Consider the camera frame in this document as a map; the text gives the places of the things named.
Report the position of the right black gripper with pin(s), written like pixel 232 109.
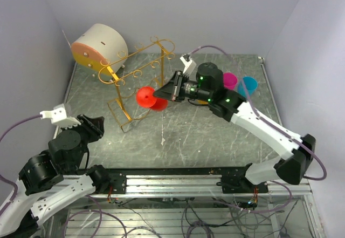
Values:
pixel 172 90

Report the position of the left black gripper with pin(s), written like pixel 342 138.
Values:
pixel 94 126

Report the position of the red plastic wine glass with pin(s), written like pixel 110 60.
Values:
pixel 146 99

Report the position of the magenta plastic wine glass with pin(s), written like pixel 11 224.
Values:
pixel 230 80

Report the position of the blue plastic wine glass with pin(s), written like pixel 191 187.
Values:
pixel 247 84

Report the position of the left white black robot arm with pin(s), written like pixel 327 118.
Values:
pixel 28 207

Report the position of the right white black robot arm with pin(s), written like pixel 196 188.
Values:
pixel 293 151

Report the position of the beige cylindrical toy box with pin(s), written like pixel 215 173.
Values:
pixel 102 49

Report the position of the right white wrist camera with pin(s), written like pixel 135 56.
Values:
pixel 189 64

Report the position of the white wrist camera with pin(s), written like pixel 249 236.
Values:
pixel 60 116
pixel 189 64

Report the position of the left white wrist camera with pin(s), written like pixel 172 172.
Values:
pixel 60 116

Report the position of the gold wire wine glass rack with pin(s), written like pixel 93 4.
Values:
pixel 129 72

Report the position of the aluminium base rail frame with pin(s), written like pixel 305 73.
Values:
pixel 189 206

